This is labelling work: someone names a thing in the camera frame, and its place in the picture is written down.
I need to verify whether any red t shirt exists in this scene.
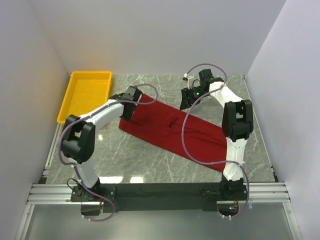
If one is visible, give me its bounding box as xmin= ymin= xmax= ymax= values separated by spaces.
xmin=119 ymin=94 xmax=227 ymax=172

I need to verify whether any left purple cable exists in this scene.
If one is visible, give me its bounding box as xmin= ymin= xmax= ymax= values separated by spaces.
xmin=57 ymin=83 xmax=159 ymax=223

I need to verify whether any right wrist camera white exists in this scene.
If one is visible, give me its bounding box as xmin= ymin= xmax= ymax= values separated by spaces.
xmin=182 ymin=73 xmax=194 ymax=81

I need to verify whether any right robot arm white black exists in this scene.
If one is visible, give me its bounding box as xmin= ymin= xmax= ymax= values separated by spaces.
xmin=180 ymin=69 xmax=254 ymax=200

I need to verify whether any black base beam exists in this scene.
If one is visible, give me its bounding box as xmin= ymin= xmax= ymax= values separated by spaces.
xmin=70 ymin=182 xmax=248 ymax=213

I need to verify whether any yellow plastic tray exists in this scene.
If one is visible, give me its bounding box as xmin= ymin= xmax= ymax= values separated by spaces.
xmin=57 ymin=71 xmax=112 ymax=124

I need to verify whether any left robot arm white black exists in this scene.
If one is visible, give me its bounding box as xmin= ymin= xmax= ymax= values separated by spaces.
xmin=58 ymin=86 xmax=143 ymax=202

